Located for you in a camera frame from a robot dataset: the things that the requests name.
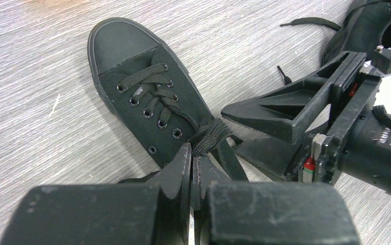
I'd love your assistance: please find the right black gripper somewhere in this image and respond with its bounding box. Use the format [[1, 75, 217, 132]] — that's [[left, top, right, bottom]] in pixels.
[[221, 52, 391, 195]]

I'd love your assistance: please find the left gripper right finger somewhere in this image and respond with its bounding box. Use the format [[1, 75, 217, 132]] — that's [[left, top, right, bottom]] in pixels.
[[192, 155, 361, 244]]

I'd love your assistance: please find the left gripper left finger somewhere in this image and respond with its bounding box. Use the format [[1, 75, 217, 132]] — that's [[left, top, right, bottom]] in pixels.
[[1, 143, 192, 244]]

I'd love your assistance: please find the black canvas shoe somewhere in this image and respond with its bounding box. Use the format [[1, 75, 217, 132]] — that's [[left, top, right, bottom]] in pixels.
[[281, 1, 391, 66], [87, 17, 247, 181]]

